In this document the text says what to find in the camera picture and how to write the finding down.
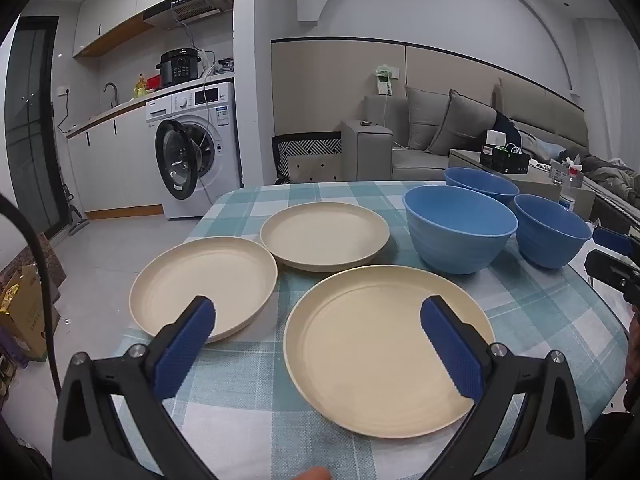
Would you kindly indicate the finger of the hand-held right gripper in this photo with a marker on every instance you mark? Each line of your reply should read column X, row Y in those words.
column 615, row 241
column 612, row 272

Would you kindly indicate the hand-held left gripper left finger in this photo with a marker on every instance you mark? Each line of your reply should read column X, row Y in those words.
column 185, row 350

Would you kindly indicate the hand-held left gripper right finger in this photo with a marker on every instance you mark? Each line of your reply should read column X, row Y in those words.
column 450, row 350

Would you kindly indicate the cream round plate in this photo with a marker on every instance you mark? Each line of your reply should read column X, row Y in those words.
column 200, row 270
column 370, row 350
column 325, row 235

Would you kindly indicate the large blue ribbed bowl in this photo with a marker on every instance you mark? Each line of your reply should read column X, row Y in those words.
column 450, row 250

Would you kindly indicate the person's left hand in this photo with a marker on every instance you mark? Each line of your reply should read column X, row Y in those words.
column 314, row 475

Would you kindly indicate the dark clothes pile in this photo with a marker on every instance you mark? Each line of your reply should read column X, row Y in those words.
column 610, row 170

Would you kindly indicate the grey tissue box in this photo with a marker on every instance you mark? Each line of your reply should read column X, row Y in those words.
column 565, row 172

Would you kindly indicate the grey side cabinet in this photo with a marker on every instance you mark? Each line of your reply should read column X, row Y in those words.
column 540, row 182

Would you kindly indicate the teal checked tablecloth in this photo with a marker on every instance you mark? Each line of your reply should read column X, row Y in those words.
column 280, row 440

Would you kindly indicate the black cardboard box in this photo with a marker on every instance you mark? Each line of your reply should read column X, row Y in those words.
column 505, row 160

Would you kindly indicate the small white box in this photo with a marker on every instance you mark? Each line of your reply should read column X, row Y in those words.
column 496, row 138

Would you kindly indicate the floor mop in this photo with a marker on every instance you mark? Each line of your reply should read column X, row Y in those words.
column 75, row 215

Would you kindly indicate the white washing machine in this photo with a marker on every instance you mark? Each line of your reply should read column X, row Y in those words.
column 220, row 170

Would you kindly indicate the grey cushion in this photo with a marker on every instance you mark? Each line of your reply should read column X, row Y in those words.
column 425, row 115
column 462, row 122

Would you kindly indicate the white lower kitchen cabinet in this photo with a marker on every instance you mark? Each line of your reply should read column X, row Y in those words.
column 115, row 160

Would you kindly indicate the grey sofa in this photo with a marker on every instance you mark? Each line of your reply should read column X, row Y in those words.
column 370, row 150

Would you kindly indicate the black white patterned chair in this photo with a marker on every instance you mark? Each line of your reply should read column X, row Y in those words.
column 310, row 149

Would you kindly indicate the yellow bottle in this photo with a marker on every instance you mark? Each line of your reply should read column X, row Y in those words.
column 140, row 86

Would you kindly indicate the kitchen faucet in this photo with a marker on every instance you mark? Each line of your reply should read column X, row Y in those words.
column 112, row 91

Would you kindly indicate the red container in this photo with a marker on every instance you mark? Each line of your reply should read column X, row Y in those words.
column 154, row 81

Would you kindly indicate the dark glass door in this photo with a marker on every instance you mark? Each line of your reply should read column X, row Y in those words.
column 32, row 125

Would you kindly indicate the black pressure cooker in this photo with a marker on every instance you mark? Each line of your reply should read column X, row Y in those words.
column 177, row 67

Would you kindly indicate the range hood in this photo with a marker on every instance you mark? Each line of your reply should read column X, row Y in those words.
column 185, row 10

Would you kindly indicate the white upper kitchen cabinets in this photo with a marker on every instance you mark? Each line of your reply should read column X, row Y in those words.
column 125, row 0

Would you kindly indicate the white green wall device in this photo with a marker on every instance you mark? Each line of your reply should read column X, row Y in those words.
column 384, row 80

